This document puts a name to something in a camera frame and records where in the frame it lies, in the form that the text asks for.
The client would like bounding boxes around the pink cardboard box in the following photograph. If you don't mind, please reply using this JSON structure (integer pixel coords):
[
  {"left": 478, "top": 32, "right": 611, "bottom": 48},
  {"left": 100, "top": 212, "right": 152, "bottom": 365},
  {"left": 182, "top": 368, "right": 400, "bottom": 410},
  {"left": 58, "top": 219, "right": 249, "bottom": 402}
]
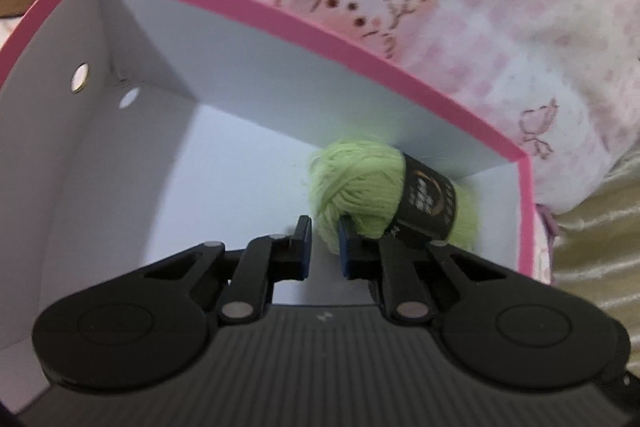
[{"left": 1, "top": 0, "right": 536, "bottom": 411}]

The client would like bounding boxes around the green yarn ball black label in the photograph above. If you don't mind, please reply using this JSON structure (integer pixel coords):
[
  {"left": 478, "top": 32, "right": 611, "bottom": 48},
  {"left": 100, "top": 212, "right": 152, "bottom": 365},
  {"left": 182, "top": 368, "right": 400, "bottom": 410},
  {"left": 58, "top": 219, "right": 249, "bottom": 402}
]
[{"left": 309, "top": 140, "right": 478, "bottom": 254}]

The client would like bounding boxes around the beige satin curtain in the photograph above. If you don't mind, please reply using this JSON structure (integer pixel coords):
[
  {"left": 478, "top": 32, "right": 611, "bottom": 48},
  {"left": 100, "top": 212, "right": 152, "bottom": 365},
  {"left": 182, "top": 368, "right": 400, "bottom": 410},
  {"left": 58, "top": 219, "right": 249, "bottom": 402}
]
[{"left": 552, "top": 148, "right": 640, "bottom": 374}]

